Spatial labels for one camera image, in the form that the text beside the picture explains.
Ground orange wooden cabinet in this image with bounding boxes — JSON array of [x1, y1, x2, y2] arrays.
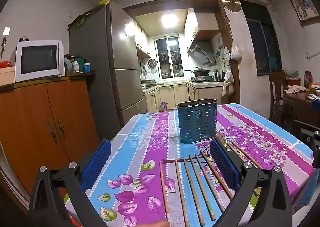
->
[[0, 70, 100, 207]]

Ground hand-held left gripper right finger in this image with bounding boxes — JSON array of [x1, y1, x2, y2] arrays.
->
[[209, 139, 293, 227]]

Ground white plastic bag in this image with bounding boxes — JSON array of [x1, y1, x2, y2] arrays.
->
[[230, 41, 243, 60]]

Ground kitchen wall cabinet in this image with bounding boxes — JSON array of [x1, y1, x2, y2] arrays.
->
[[135, 23, 152, 58], [184, 9, 222, 42]]

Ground hanging wall ornament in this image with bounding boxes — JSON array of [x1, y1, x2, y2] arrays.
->
[[0, 35, 7, 60]]

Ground pink cloth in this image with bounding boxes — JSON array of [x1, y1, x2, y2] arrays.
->
[[286, 85, 307, 93]]

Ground brown wooden chair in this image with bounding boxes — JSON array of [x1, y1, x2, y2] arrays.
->
[[269, 72, 287, 123]]

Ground purple blue floral tablecloth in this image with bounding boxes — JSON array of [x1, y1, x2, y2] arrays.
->
[[64, 103, 315, 227]]

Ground steel range hood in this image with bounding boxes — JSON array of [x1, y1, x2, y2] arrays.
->
[[187, 41, 216, 66]]

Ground white microwave oven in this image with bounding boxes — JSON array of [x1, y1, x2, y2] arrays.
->
[[15, 40, 66, 83]]

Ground beige box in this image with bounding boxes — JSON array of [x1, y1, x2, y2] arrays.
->
[[0, 66, 15, 86]]

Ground grey refrigerator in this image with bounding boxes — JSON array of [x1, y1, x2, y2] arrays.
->
[[69, 0, 148, 142]]

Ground framed wall picture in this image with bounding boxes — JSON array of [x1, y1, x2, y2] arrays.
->
[[289, 0, 319, 26]]

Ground wooden chopstick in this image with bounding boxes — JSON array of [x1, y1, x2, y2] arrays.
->
[[226, 144, 245, 162], [183, 158, 205, 226], [174, 159, 187, 227], [231, 141, 263, 169], [159, 162, 170, 222], [195, 154, 225, 212], [200, 151, 233, 199], [189, 155, 216, 221]]

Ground gas stove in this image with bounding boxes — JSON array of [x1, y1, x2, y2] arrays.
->
[[191, 75, 212, 82]]

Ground barred kitchen window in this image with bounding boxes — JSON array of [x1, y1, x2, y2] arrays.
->
[[155, 37, 184, 78]]

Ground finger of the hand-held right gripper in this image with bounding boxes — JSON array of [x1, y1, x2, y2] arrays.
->
[[312, 130, 320, 167]]

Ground dark curtained window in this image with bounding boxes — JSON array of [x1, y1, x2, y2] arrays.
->
[[246, 18, 283, 76]]

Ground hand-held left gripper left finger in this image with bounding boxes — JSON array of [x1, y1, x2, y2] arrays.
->
[[28, 139, 112, 227]]

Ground hanging cloth bags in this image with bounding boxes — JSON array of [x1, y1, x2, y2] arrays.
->
[[222, 67, 235, 97]]

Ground square ceiling light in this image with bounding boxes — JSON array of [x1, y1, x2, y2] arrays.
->
[[161, 14, 178, 28]]

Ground black wok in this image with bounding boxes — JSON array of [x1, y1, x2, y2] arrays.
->
[[184, 67, 211, 76]]

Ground blue slotted utensil holder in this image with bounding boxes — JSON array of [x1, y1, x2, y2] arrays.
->
[[177, 98, 217, 144]]

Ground dark wooden table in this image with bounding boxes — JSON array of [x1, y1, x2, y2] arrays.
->
[[282, 89, 320, 127]]

